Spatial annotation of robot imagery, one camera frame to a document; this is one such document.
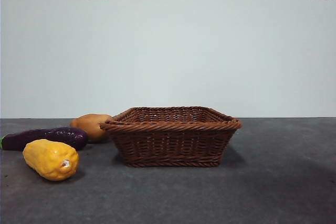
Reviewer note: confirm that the brown wicker basket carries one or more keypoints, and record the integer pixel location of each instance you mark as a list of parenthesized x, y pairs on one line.
[(170, 142)]

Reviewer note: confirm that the brown potato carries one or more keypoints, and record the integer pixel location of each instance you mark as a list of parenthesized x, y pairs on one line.
[(89, 124)]

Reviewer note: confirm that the purple eggplant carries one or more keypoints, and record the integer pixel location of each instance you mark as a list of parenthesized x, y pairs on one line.
[(39, 137)]

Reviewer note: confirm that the yellow corn cob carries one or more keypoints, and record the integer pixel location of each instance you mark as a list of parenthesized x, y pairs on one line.
[(47, 158)]

